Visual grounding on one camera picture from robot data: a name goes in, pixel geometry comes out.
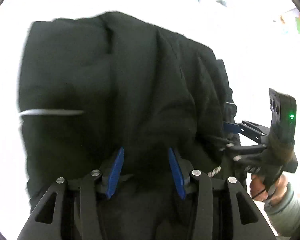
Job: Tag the right hand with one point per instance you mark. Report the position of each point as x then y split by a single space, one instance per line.
258 192

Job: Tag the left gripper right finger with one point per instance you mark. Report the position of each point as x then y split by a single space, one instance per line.
220 208

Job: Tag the floral quilted bed cover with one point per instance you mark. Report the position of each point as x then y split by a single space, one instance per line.
258 41

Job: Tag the black hooded jacket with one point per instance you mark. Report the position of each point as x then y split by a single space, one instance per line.
92 86

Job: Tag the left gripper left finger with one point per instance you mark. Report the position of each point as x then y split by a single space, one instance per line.
70 209

